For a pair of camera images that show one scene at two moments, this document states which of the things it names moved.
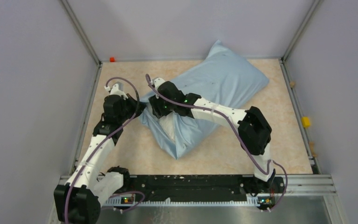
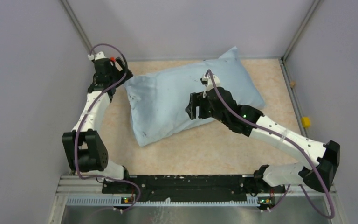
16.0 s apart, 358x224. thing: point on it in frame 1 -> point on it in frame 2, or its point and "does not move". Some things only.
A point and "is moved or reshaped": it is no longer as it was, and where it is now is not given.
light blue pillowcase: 223,75 is moved or reshaped
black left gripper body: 129,108 -> 119,75
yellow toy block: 306,122 does not move
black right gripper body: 161,106 -> 205,110
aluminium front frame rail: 321,186 does not move
